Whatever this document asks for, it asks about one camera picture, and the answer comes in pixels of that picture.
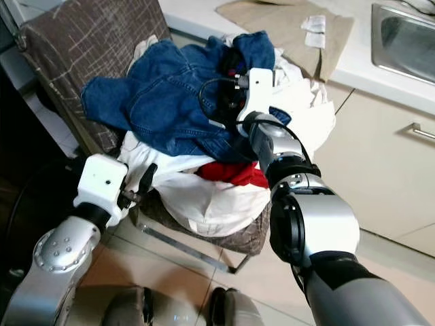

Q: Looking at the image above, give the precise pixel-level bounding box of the grey robot leg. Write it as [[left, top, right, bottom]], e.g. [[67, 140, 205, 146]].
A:
[[207, 287, 274, 326], [102, 285, 158, 326]]

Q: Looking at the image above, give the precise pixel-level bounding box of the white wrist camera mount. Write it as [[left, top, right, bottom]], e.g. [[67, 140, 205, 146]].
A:
[[73, 153, 131, 212], [237, 68, 277, 121]]

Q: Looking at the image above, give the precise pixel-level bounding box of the brown plaid fabric chair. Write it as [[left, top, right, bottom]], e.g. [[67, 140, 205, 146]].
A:
[[19, 0, 273, 276]]

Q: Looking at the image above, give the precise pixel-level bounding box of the white cloth garment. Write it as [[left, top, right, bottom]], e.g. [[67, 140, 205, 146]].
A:
[[119, 34, 337, 238]]

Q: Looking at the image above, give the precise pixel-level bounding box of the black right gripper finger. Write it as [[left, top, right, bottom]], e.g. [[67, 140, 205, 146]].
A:
[[221, 49, 245, 77]]

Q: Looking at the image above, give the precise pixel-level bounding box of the silver cabinet handle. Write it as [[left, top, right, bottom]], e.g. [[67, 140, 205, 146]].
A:
[[410, 122, 435, 142]]

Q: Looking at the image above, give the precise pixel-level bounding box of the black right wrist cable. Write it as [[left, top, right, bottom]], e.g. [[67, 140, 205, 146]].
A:
[[198, 77, 247, 128]]

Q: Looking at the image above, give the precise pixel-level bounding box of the grey robot right leg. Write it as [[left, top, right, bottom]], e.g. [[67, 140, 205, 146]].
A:
[[207, 287, 274, 326]]

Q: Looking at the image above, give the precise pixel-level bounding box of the grey robot left leg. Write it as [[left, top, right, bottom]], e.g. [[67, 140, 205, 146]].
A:
[[102, 285, 158, 326]]

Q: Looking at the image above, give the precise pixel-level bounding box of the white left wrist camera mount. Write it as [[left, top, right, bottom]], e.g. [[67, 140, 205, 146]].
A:
[[73, 153, 131, 212]]

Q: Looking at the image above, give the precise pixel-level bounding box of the white crumpled paper tag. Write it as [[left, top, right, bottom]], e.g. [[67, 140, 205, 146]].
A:
[[302, 15, 328, 50]]

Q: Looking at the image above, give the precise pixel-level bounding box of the red garment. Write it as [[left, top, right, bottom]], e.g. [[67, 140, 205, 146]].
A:
[[196, 160, 270, 189]]

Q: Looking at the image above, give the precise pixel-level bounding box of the stainless steel sink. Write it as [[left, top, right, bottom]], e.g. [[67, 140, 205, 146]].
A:
[[371, 3, 435, 86]]

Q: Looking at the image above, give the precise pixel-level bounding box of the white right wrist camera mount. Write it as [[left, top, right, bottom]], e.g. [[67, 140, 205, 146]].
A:
[[237, 68, 277, 121]]

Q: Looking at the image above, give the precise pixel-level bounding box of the blue denim garment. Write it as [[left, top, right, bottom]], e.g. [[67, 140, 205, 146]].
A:
[[80, 31, 293, 164]]

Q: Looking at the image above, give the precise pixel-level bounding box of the beige cloth towel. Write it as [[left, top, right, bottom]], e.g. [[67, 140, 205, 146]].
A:
[[215, 0, 355, 82]]

